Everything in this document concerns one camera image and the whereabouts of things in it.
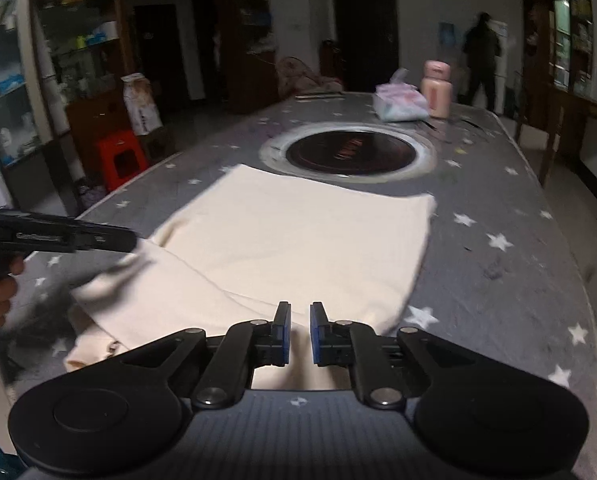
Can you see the red plastic stool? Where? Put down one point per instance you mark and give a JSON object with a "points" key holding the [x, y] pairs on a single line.
{"points": [[121, 157]]}

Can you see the dark wooden side table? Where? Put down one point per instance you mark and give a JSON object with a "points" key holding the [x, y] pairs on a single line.
{"points": [[568, 117]]}

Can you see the water dispenser with blue bottle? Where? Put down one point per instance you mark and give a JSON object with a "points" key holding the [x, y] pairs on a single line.
{"points": [[446, 35]]}

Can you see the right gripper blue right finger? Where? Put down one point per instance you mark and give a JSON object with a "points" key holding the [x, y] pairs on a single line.
{"points": [[320, 334]]}

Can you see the white printed paper bag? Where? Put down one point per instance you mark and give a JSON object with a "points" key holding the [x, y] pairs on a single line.
{"points": [[141, 107]]}

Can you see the white refrigerator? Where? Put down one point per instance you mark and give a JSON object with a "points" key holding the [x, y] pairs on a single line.
{"points": [[500, 29]]}

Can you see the polka dot kids play tent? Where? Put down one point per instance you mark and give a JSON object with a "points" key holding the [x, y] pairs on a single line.
{"points": [[296, 77]]}

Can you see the round black induction cooktop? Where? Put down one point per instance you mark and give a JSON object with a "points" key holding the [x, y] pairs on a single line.
{"points": [[355, 152]]}

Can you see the pink wet wipes pack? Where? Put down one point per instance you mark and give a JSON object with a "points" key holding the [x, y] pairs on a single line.
{"points": [[398, 101]]}

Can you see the cream white garment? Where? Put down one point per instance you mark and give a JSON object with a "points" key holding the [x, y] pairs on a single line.
{"points": [[247, 243]]}

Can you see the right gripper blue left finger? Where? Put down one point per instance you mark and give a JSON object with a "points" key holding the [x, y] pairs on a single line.
{"points": [[280, 332]]}

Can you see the person in dark clothes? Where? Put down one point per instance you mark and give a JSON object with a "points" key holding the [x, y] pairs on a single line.
{"points": [[481, 49]]}

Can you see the pink insulated bottle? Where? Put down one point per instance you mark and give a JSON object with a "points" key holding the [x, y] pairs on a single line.
{"points": [[437, 88]]}

